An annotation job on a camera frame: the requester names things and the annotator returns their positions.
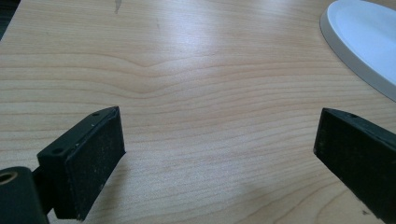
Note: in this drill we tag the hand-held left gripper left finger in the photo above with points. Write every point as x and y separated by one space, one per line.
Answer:
87 161

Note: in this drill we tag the white utensil stand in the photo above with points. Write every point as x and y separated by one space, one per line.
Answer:
367 31

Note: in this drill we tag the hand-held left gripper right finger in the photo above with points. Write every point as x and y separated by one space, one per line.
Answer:
358 158

